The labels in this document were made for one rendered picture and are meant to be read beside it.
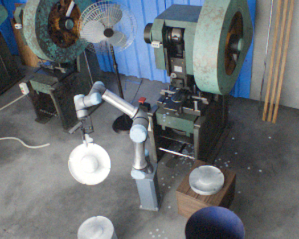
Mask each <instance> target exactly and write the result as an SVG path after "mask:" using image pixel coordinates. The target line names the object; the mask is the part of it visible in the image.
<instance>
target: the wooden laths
mask: <svg viewBox="0 0 299 239"><path fill-rule="evenodd" d="M287 4H288V0H285V1H284V9H283V15H282V24H281V32H280V41H279V44H278V54H277V62H276V68H275V77H274V81H273V89H272V95H271V104H270V108H269V113H268V122H270V121H271V114H272V108H273V103H274V96H275V90H276V82H277V77H278V68H279V64H280V56H281V47H282V42H283V36H284V27H285V19H286V11H287ZM293 6H294V0H291V2H290V9H289V17H288V25H287V32H286V37H285V38H286V40H285V45H284V53H283V57H282V65H281V73H280V78H279V85H278V91H277V99H276V104H275V112H274V116H273V122H272V123H275V122H276V117H277V108H278V103H279V99H280V92H281V87H282V78H283V75H284V67H285V62H286V54H287V51H288V49H287V47H288V43H289V35H290V28H291V21H292V14H293ZM280 9H281V0H278V4H277V13H276V23H275V31H274V35H273V45H272V54H271V64H270V67H269V77H268V83H267V93H266V97H265V103H264V113H263V119H262V121H265V117H266V113H267V107H268V98H269V91H270V85H271V78H272V69H273V63H274V56H275V48H276V42H277V33H278V24H279V17H280ZM272 10H273V0H272V1H271V11H270V16H269V17H270V19H269V26H268V28H269V29H268V36H267V46H266V53H265V59H264V70H263V76H262V78H263V80H262V85H261V91H260V102H259V108H258V112H257V120H258V119H259V114H260V104H261V98H262V93H263V83H264V76H265V66H266V63H267V52H268V43H269V36H270V34H269V33H270V29H271V19H272Z"/></svg>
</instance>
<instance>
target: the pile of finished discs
mask: <svg viewBox="0 0 299 239"><path fill-rule="evenodd" d="M189 184H190V187H191V188H192V190H193V191H195V192H196V193H200V194H201V195H213V194H216V193H217V192H219V191H220V190H221V189H222V187H223V185H224V176H223V174H222V172H220V170H219V169H218V168H215V167H213V166H200V167H199V168H196V169H194V170H193V171H192V172H191V174H190V176H189Z"/></svg>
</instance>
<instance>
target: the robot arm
mask: <svg viewBox="0 0 299 239"><path fill-rule="evenodd" d="M101 99H103V100H106V101H108V102H109V103H110V104H112V105H113V106H115V107H117V108H118V109H119V110H121V111H123V112H124V113H126V114H127V115H129V117H130V118H131V119H132V120H133V121H134V122H133V124H132V128H131V130H130V138H131V139H132V141H133V142H134V160H133V161H132V170H131V176H132V177H134V178H136V179H143V178H144V177H147V176H150V175H152V173H153V171H154V168H153V166H152V164H151V162H150V156H149V152H148V150H147V149H145V142H146V140H147V138H148V128H149V123H150V121H149V118H148V116H147V115H146V113H145V112H144V111H142V110H141V109H140V108H138V107H135V106H133V105H131V104H130V103H128V102H126V101H125V100H123V99H121V98H120V97H119V96H118V95H115V94H113V93H112V92H111V91H109V90H107V89H106V88H104V84H103V83H102V82H101V81H97V82H95V83H94V85H93V88H92V89H91V91H90V93H89V95H88V96H84V95H83V94H80V95H77V96H75V98H74V103H75V107H76V112H77V117H78V119H79V120H81V121H80V122H79V123H78V124H76V125H75V126H74V127H73V128H71V129H70V130H69V133H70V134H73V133H75V131H76V130H78V129H79V128H80V131H81V134H82V137H83V141H84V146H85V147H86V148H87V143H91V142H93V138H89V136H88V134H89V133H94V131H93V124H92V121H91V116H88V110H87V107H88V106H93V105H97V104H98V103H100V102H101V101H102V100H101ZM84 120H85V121H84Z"/></svg>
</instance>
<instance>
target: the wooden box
mask: <svg viewBox="0 0 299 239"><path fill-rule="evenodd" d="M200 166H213V167H215V168H218V169H219V170H220V172H222V174H223V176H224V185H223V187H222V189H221V190H220V191H219V192H217V193H216V194H213V195H201V194H200V193H196V192H195V191H193V190H192V188H191V187H190V184H189V176H190V174H191V172H192V171H193V170H194V169H196V168H199V167H200ZM235 183H236V173H235V172H233V171H229V170H226V169H224V168H220V167H218V166H214V165H213V164H208V163H206V162H203V161H201V160H198V159H197V160H196V161H195V163H194V164H193V166H192V167H191V169H190V170H189V172H188V174H187V175H186V176H185V178H184V179H183V181H182V182H181V184H180V185H179V186H178V188H177V189H176V195H177V208H178V214H179V215H181V216H183V217H185V218H189V217H190V215H191V214H193V213H194V212H195V211H197V210H198V209H201V208H204V207H209V206H217V207H224V208H226V209H229V207H230V205H231V203H232V201H233V199H234V197H235Z"/></svg>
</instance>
